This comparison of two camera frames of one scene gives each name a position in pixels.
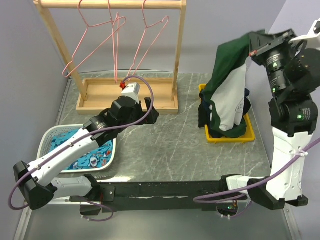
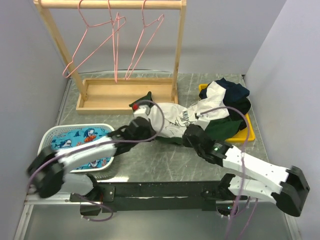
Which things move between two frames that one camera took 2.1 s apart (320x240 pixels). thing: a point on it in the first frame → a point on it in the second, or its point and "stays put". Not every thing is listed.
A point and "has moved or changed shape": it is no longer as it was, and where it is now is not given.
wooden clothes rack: [95, 96] stays put
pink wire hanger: [138, 52] has moved or changed shape
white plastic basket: [44, 144] stays put
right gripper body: [275, 51] → [186, 142]
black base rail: [156, 196] stays put
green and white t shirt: [224, 92] → [169, 121]
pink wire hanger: [82, 37] stays put
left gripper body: [137, 114] → [147, 134]
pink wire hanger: [115, 24] stays put
